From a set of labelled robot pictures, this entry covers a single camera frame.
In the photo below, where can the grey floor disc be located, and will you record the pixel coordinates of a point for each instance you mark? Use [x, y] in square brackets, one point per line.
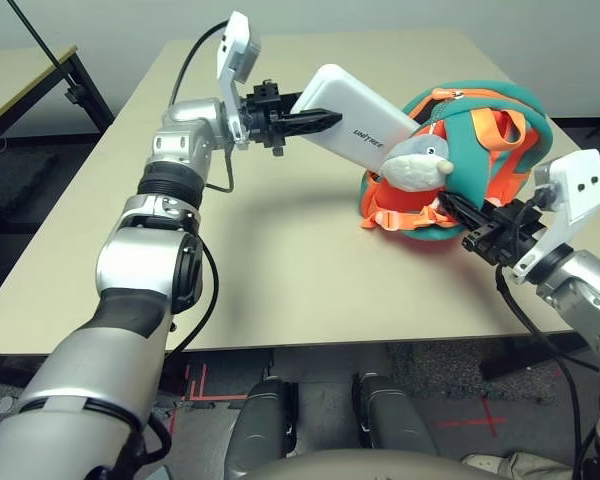
[7, 405]

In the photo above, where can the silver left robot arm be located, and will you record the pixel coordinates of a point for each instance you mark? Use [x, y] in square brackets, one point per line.
[135, 265]

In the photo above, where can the thin black clamp pole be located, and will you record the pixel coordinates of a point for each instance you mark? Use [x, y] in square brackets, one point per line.
[40, 42]

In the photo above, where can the white perforated shoe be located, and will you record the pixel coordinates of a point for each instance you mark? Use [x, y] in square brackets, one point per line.
[485, 462]

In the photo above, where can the dark grey right robot leg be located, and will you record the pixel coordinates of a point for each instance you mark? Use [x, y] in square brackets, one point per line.
[392, 415]

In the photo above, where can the dark grey robot leg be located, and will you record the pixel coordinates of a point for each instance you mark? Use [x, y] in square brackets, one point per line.
[392, 415]
[265, 425]

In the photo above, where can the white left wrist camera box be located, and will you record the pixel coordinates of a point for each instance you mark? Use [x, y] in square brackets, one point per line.
[237, 45]

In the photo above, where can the beige robot torso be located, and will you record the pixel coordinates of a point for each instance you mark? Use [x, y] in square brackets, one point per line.
[355, 467]

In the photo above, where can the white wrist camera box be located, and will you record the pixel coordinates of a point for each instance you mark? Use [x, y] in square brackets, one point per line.
[237, 45]
[572, 185]

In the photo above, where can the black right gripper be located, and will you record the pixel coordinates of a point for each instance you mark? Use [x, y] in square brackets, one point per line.
[510, 235]

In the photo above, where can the dark grey left robot leg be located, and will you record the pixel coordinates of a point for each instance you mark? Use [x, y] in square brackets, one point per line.
[265, 425]

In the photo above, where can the beige trouser leg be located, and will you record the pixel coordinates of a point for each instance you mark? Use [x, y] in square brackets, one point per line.
[535, 467]

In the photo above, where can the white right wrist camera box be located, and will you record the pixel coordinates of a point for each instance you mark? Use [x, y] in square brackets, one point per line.
[572, 185]

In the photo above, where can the beige black-framed side table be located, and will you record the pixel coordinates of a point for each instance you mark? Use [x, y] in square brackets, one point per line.
[15, 75]

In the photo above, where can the teal and orange backpack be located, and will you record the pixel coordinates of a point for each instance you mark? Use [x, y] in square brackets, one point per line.
[472, 150]

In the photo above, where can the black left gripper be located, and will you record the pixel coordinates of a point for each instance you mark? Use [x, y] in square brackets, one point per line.
[262, 117]

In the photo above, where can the grey white plush toy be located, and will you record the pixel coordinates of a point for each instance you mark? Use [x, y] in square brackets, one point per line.
[415, 167]

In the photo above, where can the black floor mat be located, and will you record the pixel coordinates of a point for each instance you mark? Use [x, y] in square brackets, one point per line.
[20, 175]

